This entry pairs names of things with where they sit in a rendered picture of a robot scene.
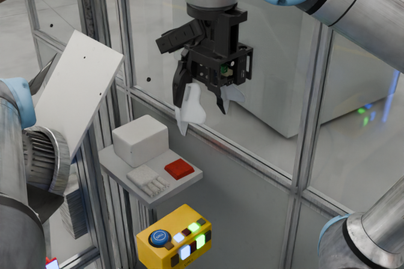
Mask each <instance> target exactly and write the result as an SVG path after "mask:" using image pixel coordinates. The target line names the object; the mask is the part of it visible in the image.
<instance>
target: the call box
mask: <svg viewBox="0 0 404 269"><path fill-rule="evenodd" d="M200 218H202V219H203V220H205V221H206V223H205V224H204V225H203V226H200V225H198V224H197V223H196V221H197V220H198V219H200ZM193 223H195V224H196V225H198V226H199V228H198V229H197V230H195V231H192V230H191V229H190V228H189V226H190V225H191V224H193ZM186 228H188V229H189V230H190V231H191V234H189V235H188V236H187V237H186V236H184V235H183V234H182V231H183V230H184V229H186ZM160 229H162V230H163V231H166V232H167V234H168V241H167V242H169V241H170V242H171V243H172V244H173V245H174V247H173V248H172V249H171V250H169V251H168V250H167V249H166V248H164V245H165V244H163V245H155V244H153V243H152V238H151V234H152V233H154V231H157V230H160ZM209 230H211V231H212V224H211V223H210V222H209V221H208V220H206V219H205V218H204V217H203V216H201V215H200V214H198V213H197V212H196V211H195V210H193V209H192V208H191V207H190V206H188V205H187V204H184V205H182V206H181V207H179V208H178V209H176V210H174V211H173V212H172V213H169V214H168V215H167V216H165V217H164V218H162V219H160V220H159V221H157V222H156V223H154V224H152V225H151V226H149V227H148V228H147V229H145V230H143V231H142V232H140V233H139V234H137V235H136V241H137V247H138V257H139V260H140V261H141V262H142V263H143V264H144V265H145V266H146V267H147V268H148V269H184V268H185V267H187V266H188V265H189V264H190V263H192V262H193V261H195V260H196V259H197V258H199V257H200V256H201V255H202V254H204V253H205V252H207V251H208V250H209V249H210V248H211V246H212V233H211V240H209V241H208V242H207V243H205V244H204V245H202V246H201V247H200V248H199V249H197V250H196V251H194V252H193V253H191V254H189V256H188V257H186V258H185V259H184V260H183V259H182V249H184V248H185V247H186V246H188V245H190V244H191V243H192V242H193V241H195V240H197V238H199V237H201V236H202V235H204V234H205V233H206V232H207V231H209ZM178 233H180V234H181V235H182V236H184V239H182V240H181V241H179V242H178V241H176V240H175V239H174V236H175V235H177V234H178ZM167 242H166V243H167ZM177 253H178V254H179V263H178V264H177V265H175V266H174V267H173V268H172V267H171V257H173V256H174V255H175V254H177Z"/></svg>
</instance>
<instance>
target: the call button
mask: <svg viewBox="0 0 404 269"><path fill-rule="evenodd" d="M151 241H152V243H153V244H155V245H163V244H165V243H166V242H167V241H168V234H167V232H166V231H163V230H162V229H160V230H157V231H154V233H152V234H151Z"/></svg>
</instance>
